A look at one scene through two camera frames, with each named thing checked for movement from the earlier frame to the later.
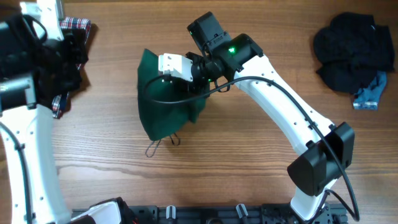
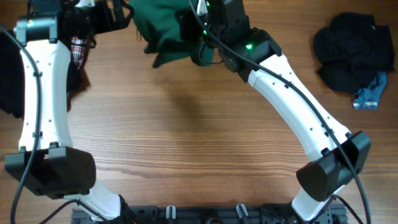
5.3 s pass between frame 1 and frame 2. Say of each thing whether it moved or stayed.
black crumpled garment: stayed
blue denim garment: stayed
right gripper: moved
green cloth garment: moved
